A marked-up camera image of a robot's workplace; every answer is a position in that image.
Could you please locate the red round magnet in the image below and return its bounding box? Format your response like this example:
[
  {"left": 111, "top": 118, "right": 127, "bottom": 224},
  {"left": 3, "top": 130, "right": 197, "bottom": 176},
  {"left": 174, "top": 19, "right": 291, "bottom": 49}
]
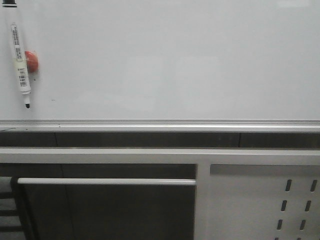
[{"left": 24, "top": 51, "right": 39, "bottom": 73}]

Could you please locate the white whiteboard marker pen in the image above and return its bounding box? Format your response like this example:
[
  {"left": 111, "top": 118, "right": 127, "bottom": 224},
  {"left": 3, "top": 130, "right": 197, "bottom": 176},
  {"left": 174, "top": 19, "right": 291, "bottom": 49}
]
[{"left": 9, "top": 22, "right": 31, "bottom": 109}]

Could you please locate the white horizontal metal rod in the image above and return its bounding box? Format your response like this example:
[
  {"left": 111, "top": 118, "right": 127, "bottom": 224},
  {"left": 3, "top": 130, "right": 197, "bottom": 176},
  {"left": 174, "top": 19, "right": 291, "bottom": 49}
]
[{"left": 17, "top": 177, "right": 196, "bottom": 186}]

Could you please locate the white perforated metal panel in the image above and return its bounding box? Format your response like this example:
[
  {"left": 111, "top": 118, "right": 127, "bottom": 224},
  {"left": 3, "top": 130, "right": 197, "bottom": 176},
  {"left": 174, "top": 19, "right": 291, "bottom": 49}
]
[{"left": 207, "top": 164, "right": 320, "bottom": 240}]

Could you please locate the white metal stand frame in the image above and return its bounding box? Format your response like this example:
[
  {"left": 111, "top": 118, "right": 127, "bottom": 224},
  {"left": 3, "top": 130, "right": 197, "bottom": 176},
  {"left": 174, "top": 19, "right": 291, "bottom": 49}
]
[{"left": 0, "top": 147, "right": 320, "bottom": 240}]

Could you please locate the whiteboard with aluminium frame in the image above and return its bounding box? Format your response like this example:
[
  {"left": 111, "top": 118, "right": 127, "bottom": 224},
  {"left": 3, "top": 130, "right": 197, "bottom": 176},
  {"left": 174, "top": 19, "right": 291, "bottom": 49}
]
[{"left": 0, "top": 0, "right": 320, "bottom": 133}]

